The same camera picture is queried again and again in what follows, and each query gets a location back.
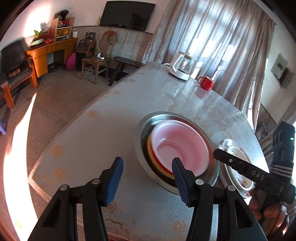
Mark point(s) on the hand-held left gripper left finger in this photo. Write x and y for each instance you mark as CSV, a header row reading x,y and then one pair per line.
x,y
114,183

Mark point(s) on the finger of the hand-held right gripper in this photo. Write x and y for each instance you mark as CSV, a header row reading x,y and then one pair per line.
x,y
229,160

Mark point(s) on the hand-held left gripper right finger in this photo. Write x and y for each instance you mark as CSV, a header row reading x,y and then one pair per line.
x,y
180,183

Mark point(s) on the white plate with red characters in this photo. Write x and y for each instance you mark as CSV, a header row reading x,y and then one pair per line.
x,y
223,144

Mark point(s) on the yellow plastic bowl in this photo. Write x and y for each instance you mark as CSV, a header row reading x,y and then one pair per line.
x,y
155,165

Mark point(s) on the red plastic bowl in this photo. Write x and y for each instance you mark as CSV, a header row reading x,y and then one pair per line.
x,y
180,139

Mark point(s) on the stainless steel bowl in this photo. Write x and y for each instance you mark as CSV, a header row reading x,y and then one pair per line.
x,y
143,139

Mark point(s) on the person's right hand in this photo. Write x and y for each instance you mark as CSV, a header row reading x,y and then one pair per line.
x,y
272,217

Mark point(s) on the patterned cushion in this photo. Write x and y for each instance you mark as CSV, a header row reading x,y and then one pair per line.
x,y
263,132

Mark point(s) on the red mug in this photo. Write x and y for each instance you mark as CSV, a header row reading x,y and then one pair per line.
x,y
207,83

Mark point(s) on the white glass electric kettle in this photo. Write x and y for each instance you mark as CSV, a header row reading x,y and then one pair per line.
x,y
178,71

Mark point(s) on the dark wooden bench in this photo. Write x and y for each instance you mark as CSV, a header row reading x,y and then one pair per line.
x,y
127,62

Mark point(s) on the brown wooden chair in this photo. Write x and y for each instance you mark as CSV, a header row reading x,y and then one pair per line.
x,y
92,61

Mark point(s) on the purple plastic stool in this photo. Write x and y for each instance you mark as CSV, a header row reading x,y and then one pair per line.
x,y
2,126

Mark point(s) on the wide sheer curtain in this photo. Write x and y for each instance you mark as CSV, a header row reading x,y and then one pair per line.
x,y
208,34

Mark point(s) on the white power strip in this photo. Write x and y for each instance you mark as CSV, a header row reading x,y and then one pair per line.
x,y
100,55

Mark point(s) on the pink bag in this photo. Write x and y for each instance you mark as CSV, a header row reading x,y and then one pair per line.
x,y
71,61

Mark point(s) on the brown speaker box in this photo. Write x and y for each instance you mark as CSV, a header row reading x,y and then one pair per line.
x,y
85,46

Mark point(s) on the orange wooden cabinet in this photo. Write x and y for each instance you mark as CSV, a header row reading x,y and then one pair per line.
x,y
39,53

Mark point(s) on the small white box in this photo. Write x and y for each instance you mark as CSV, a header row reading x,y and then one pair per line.
x,y
75,33

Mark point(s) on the wooden display shelf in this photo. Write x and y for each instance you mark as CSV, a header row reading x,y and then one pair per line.
x,y
63,30

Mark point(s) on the potted green plant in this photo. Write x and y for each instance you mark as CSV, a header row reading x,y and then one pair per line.
x,y
38,39

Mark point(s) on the black leather wooden armchair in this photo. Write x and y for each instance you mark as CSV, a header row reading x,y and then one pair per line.
x,y
11,55

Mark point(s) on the black flat television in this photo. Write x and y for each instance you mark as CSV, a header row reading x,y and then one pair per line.
x,y
127,15

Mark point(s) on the wall electrical box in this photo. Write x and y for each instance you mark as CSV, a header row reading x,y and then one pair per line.
x,y
278,67

